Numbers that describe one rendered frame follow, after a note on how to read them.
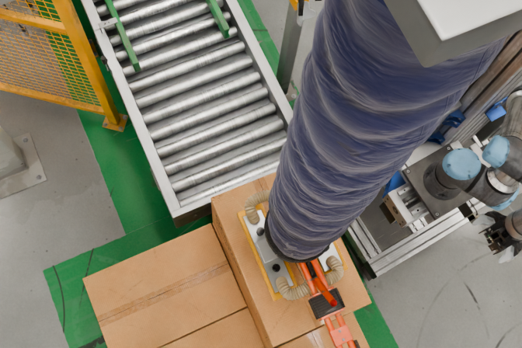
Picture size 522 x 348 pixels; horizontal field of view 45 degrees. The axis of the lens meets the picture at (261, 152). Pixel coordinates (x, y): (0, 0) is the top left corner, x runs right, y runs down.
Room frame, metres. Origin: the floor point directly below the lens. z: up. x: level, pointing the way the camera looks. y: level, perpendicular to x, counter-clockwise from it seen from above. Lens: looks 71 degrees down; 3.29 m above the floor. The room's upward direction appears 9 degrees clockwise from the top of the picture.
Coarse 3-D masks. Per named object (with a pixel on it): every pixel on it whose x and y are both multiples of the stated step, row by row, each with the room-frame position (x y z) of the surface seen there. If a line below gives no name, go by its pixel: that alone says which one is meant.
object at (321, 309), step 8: (328, 288) 0.30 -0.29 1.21; (336, 288) 0.30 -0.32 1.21; (312, 296) 0.27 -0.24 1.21; (320, 296) 0.27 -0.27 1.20; (336, 296) 0.28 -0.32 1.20; (312, 304) 0.24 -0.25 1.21; (320, 304) 0.25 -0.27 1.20; (328, 304) 0.25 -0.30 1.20; (344, 304) 0.26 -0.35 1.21; (320, 312) 0.22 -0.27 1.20; (328, 312) 0.22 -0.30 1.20; (336, 312) 0.23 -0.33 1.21; (320, 320) 0.20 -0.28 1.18
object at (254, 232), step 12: (240, 216) 0.52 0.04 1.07; (264, 216) 0.54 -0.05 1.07; (252, 228) 0.48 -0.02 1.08; (252, 240) 0.44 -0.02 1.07; (264, 264) 0.37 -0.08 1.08; (276, 264) 0.37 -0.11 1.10; (288, 264) 0.38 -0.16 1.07; (264, 276) 0.33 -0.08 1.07; (276, 276) 0.33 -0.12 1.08; (288, 276) 0.34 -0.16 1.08; (276, 288) 0.29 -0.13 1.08; (276, 300) 0.25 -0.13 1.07
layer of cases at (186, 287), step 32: (160, 256) 0.41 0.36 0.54; (192, 256) 0.44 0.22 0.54; (224, 256) 0.46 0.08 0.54; (96, 288) 0.24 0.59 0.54; (128, 288) 0.26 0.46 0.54; (160, 288) 0.28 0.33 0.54; (192, 288) 0.30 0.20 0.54; (224, 288) 0.33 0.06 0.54; (128, 320) 0.13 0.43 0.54; (160, 320) 0.15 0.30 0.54; (192, 320) 0.17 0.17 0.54; (224, 320) 0.19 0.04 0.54; (352, 320) 0.28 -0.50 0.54
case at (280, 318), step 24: (240, 192) 0.65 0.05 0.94; (216, 216) 0.56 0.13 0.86; (240, 240) 0.46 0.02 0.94; (336, 240) 0.52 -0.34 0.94; (240, 264) 0.37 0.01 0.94; (264, 288) 0.30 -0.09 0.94; (360, 288) 0.36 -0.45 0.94; (264, 312) 0.22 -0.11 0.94; (288, 312) 0.23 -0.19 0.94; (312, 312) 0.24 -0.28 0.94; (264, 336) 0.14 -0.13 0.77; (288, 336) 0.15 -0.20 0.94
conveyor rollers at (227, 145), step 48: (96, 0) 1.62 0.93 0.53; (144, 0) 1.67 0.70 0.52; (192, 0) 1.71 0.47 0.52; (144, 48) 1.39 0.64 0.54; (192, 48) 1.43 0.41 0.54; (240, 48) 1.48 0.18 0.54; (144, 96) 1.14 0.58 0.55; (192, 96) 1.18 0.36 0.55; (240, 96) 1.22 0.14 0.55; (192, 144) 0.95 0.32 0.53; (240, 144) 0.99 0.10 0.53
